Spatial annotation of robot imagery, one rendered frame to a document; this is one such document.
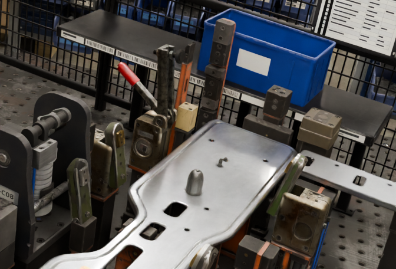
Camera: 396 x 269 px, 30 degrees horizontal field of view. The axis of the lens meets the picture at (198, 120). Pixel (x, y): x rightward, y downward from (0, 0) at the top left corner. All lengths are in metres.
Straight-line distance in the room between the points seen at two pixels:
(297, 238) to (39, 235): 0.49
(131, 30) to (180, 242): 0.93
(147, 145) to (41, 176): 0.34
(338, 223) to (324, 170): 0.43
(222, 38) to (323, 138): 0.34
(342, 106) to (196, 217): 0.65
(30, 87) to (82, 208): 1.18
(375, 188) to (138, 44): 0.77
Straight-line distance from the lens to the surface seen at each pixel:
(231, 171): 1.53
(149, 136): 1.56
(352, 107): 1.89
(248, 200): 1.45
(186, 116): 1.61
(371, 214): 2.12
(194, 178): 1.41
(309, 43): 1.94
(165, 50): 1.49
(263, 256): 1.33
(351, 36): 1.94
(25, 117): 2.27
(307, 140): 1.72
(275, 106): 1.75
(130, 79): 1.56
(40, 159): 1.21
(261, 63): 1.82
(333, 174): 1.62
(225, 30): 1.77
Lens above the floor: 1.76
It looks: 26 degrees down
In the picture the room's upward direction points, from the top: 11 degrees clockwise
